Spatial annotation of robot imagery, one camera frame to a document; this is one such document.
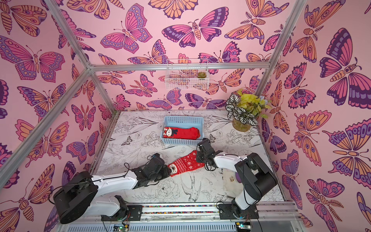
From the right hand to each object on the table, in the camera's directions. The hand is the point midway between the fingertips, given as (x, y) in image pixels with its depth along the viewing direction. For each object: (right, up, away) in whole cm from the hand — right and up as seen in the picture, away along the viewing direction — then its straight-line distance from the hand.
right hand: (199, 154), depth 94 cm
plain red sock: (-5, +14, +6) cm, 15 cm away
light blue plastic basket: (-12, +22, +16) cm, 29 cm away
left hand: (-16, -8, -8) cm, 20 cm away
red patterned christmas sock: (-8, -4, -4) cm, 10 cm away
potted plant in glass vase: (+26, +28, -9) cm, 40 cm away
